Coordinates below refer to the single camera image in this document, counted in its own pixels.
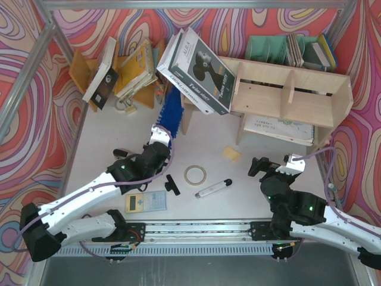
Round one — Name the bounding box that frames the yellow worn books stack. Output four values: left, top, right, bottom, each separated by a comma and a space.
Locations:
115, 38, 157, 101

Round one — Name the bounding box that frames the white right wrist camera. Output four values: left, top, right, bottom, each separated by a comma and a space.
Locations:
276, 154, 306, 176

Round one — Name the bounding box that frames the brown card stack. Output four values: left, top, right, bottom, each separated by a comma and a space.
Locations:
286, 33, 304, 68

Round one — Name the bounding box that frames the white Chokladfabriken book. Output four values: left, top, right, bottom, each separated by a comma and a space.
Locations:
157, 29, 214, 114

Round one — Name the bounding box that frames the yellow sticky note pad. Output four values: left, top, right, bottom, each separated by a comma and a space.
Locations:
222, 147, 242, 163

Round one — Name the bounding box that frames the green desk organiser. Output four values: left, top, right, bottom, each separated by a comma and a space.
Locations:
244, 36, 326, 72

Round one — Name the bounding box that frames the blue microfibre duster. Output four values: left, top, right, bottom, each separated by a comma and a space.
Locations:
157, 86, 184, 139

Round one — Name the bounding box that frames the padlock with ring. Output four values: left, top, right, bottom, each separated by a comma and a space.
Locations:
114, 99, 137, 114

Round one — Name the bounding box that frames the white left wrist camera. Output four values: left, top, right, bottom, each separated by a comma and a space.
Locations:
148, 125, 173, 147

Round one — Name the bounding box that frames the spiral notebook under shelf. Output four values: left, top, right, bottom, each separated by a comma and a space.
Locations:
243, 115, 314, 146

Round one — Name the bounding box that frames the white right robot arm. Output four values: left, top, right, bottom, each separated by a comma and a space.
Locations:
248, 154, 380, 270

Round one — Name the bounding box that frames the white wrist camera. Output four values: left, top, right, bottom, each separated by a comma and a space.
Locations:
148, 125, 173, 147
276, 154, 306, 176

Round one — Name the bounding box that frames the yellow wooden book stand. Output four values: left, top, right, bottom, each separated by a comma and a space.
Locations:
69, 39, 165, 111

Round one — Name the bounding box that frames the pencils bundle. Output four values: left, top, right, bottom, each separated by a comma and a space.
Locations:
154, 80, 172, 105

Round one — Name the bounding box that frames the wooden bookshelf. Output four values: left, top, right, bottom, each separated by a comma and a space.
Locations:
180, 55, 354, 159

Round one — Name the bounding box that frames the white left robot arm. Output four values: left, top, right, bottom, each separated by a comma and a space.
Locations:
20, 142, 171, 262

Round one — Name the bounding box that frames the beige calculator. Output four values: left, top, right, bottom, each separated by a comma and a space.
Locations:
126, 191, 167, 213

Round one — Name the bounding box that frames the masking tape roll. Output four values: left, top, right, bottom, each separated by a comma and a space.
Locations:
184, 165, 207, 186

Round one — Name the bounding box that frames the grey book in organiser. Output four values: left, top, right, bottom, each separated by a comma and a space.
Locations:
302, 42, 330, 72

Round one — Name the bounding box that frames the black T-shaped plastic piece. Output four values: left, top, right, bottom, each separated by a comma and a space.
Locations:
164, 175, 180, 196

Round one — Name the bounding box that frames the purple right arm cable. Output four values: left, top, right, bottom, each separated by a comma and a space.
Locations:
294, 145, 381, 236

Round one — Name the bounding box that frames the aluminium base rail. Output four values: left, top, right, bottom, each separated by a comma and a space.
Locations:
53, 216, 357, 261

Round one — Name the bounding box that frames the blue yellow book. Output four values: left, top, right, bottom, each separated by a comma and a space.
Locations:
317, 33, 338, 72

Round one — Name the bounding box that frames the white book with black cover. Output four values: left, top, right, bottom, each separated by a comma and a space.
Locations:
82, 37, 119, 110

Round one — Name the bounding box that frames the black white Twins story book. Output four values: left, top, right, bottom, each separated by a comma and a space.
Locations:
169, 28, 236, 115

